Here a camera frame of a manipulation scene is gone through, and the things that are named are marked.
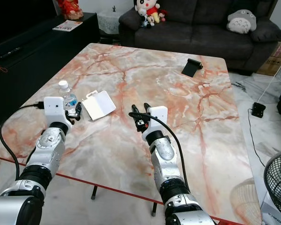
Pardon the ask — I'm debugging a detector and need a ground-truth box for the white paper bag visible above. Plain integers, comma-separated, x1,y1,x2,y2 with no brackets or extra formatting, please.
81,90,117,120

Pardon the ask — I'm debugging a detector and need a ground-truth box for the clear plastic water bottle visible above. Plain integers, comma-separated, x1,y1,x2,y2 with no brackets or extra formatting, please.
59,80,78,109

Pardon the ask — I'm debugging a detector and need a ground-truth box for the black TV cabinet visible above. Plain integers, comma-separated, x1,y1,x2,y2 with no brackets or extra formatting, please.
0,13,100,132

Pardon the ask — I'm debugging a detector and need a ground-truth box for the black phone stand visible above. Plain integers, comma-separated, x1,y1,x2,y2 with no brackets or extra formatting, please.
181,58,203,77

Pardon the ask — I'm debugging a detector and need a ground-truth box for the dark grey fabric sofa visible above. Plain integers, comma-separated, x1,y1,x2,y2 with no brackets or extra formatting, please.
118,0,281,75

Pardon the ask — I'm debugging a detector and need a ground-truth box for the red white magazine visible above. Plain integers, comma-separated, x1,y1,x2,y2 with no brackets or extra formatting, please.
52,20,83,32

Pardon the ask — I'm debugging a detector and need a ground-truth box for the small panda plush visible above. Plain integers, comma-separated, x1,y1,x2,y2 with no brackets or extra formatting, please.
140,12,155,29

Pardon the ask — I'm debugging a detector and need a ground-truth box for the white lace covered side table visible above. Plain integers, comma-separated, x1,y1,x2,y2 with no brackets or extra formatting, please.
96,10,125,34

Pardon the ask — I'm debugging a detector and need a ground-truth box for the red dressed doll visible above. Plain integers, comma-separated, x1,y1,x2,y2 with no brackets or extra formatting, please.
55,0,85,20

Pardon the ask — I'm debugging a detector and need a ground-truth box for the cartoon boy plush doll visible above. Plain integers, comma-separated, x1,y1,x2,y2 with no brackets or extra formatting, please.
133,0,167,24

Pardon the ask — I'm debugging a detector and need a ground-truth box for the black television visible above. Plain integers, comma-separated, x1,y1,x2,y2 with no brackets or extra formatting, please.
0,0,61,47

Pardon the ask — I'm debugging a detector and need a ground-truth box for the black power adapter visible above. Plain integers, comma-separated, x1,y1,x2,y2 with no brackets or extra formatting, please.
252,103,266,118

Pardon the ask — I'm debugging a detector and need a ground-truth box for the grey Totoro plush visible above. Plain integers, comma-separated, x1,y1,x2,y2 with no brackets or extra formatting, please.
227,9,257,34

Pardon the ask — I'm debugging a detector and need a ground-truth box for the brown cardboard box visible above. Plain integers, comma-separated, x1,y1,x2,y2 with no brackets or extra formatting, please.
257,41,281,76

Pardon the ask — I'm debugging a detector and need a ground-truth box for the white floor fan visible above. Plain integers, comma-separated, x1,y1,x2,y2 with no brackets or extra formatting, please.
229,145,281,225

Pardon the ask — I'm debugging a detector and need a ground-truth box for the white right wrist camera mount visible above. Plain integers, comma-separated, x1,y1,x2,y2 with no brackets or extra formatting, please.
143,105,169,133

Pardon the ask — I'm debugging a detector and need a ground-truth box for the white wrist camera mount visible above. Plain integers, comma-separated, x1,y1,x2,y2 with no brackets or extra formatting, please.
43,96,67,126
143,105,169,133

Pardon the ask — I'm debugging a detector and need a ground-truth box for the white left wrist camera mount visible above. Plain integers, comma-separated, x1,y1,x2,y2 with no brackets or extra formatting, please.
43,96,67,126

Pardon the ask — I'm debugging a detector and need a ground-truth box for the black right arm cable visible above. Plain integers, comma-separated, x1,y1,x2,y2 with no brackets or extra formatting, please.
130,112,189,182

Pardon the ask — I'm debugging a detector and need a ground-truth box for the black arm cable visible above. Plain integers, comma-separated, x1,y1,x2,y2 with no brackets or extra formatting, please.
130,112,189,182
0,102,45,172

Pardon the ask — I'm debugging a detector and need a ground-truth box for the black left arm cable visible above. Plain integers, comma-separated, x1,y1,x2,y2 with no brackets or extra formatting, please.
0,102,45,172

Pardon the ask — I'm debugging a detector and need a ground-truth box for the black metal table frame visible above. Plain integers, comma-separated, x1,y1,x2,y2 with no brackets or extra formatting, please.
91,185,160,217

